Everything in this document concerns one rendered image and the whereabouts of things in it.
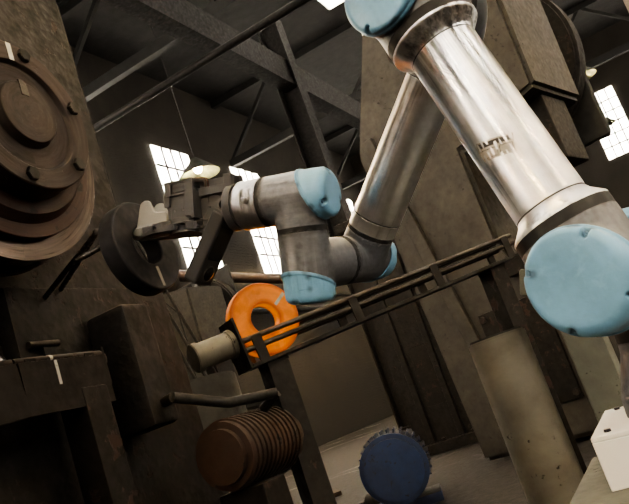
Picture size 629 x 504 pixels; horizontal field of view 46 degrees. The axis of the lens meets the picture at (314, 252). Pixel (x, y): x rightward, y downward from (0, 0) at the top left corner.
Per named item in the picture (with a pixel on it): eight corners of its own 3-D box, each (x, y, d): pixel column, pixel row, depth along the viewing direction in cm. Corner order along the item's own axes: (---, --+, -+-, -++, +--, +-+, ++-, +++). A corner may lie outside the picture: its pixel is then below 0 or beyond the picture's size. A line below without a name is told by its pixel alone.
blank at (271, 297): (269, 373, 154) (275, 370, 152) (210, 326, 152) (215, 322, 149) (306, 317, 163) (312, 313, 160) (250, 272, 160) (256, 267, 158)
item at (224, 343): (194, 376, 148) (183, 348, 149) (233, 360, 153) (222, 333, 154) (203, 370, 143) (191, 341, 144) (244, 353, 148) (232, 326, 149)
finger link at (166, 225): (155, 227, 120) (199, 219, 117) (155, 238, 120) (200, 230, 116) (135, 224, 116) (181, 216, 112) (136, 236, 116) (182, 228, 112)
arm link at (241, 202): (280, 229, 114) (252, 224, 107) (254, 233, 116) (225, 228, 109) (276, 181, 115) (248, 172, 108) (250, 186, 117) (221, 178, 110)
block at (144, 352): (113, 442, 140) (80, 321, 145) (141, 435, 147) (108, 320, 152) (156, 426, 136) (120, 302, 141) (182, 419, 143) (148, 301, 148)
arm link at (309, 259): (363, 295, 111) (353, 222, 112) (313, 304, 103) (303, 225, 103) (323, 299, 117) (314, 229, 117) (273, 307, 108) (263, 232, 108)
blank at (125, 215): (83, 210, 116) (98, 200, 114) (143, 210, 130) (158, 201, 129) (120, 302, 114) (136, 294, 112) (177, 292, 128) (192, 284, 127)
